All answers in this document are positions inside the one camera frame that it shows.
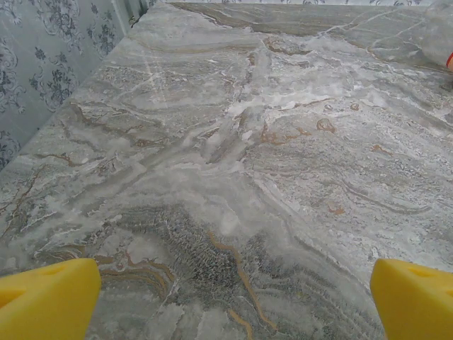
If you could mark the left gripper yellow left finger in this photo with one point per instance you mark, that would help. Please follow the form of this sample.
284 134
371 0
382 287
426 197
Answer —
46 301

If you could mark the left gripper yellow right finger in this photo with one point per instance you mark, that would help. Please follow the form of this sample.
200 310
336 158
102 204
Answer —
414 304

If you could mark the Coca-Cola bottle red label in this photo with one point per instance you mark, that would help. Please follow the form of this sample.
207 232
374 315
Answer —
439 35

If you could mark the aluminium frame post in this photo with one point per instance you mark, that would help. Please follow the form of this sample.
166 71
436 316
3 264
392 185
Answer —
132 8

